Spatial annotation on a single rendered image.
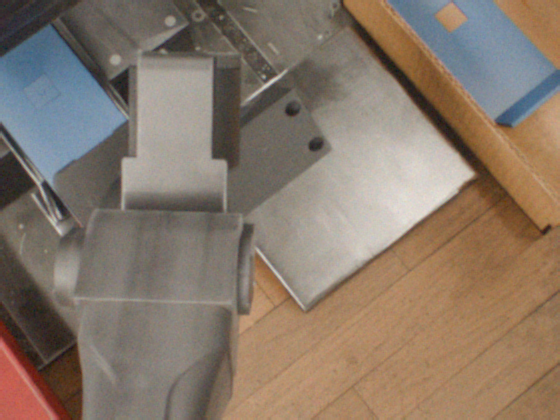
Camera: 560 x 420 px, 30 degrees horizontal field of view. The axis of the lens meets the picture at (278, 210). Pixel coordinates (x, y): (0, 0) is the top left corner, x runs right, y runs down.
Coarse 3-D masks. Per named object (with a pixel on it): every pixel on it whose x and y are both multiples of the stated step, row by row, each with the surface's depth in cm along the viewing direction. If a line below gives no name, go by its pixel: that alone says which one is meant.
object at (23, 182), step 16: (176, 48) 79; (192, 48) 81; (128, 80) 78; (128, 96) 81; (16, 160) 77; (0, 176) 77; (16, 176) 79; (0, 192) 79; (16, 192) 81; (0, 208) 82
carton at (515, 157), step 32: (352, 0) 84; (384, 0) 79; (512, 0) 86; (544, 0) 83; (384, 32) 82; (544, 32) 85; (416, 64) 81; (448, 96) 80; (480, 128) 78; (512, 128) 83; (544, 128) 83; (480, 160) 83; (512, 160) 77; (544, 160) 82; (512, 192) 81; (544, 192) 76; (544, 224) 80
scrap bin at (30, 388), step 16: (0, 320) 79; (0, 336) 74; (0, 352) 79; (16, 352) 75; (0, 368) 79; (16, 368) 73; (32, 368) 77; (0, 384) 79; (16, 384) 79; (32, 384) 73; (48, 384) 79; (0, 400) 78; (16, 400) 78; (32, 400) 78; (48, 400) 73; (0, 416) 78; (16, 416) 78; (32, 416) 78; (48, 416) 78; (64, 416) 75
